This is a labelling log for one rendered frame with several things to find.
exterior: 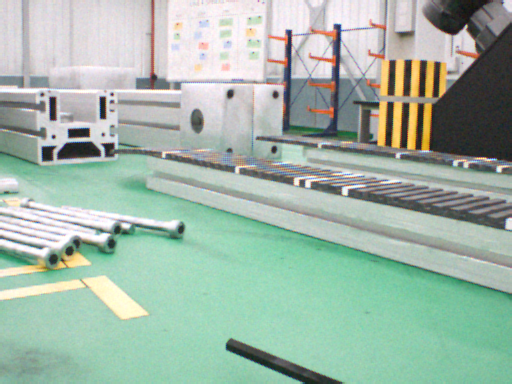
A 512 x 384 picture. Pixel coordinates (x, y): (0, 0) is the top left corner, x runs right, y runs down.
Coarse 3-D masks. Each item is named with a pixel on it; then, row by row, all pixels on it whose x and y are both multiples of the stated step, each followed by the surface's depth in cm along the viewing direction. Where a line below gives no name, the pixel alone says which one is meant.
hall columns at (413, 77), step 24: (72, 0) 1019; (72, 24) 1027; (72, 48) 1035; (408, 48) 387; (432, 48) 372; (384, 72) 387; (408, 72) 369; (432, 72) 373; (384, 96) 389; (408, 96) 371; (432, 96) 377; (384, 120) 391; (408, 120) 373; (432, 120) 380; (384, 144) 393; (408, 144) 375; (432, 144) 384
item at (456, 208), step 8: (456, 200) 30; (464, 200) 30; (472, 200) 30; (480, 200) 30; (488, 200) 30; (496, 200) 30; (504, 200) 30; (432, 208) 28; (440, 208) 28; (448, 208) 28; (456, 208) 27; (464, 208) 28; (472, 208) 28; (480, 208) 28; (448, 216) 28; (456, 216) 27
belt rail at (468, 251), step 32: (160, 160) 48; (160, 192) 49; (192, 192) 45; (224, 192) 43; (256, 192) 39; (288, 192) 36; (320, 192) 34; (288, 224) 37; (320, 224) 35; (352, 224) 33; (384, 224) 31; (416, 224) 29; (448, 224) 28; (480, 224) 26; (384, 256) 31; (416, 256) 29; (448, 256) 28; (480, 256) 27
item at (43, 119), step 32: (0, 96) 73; (32, 96) 63; (64, 96) 75; (96, 96) 67; (0, 128) 78; (32, 128) 64; (64, 128) 65; (96, 128) 68; (32, 160) 65; (64, 160) 66; (96, 160) 68
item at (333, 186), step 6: (336, 180) 35; (342, 180) 35; (348, 180) 35; (354, 180) 36; (360, 180) 36; (366, 180) 36; (372, 180) 36; (378, 180) 36; (384, 180) 36; (318, 186) 34; (324, 186) 34; (330, 186) 33; (336, 186) 33; (342, 186) 34; (330, 192) 34; (336, 192) 33
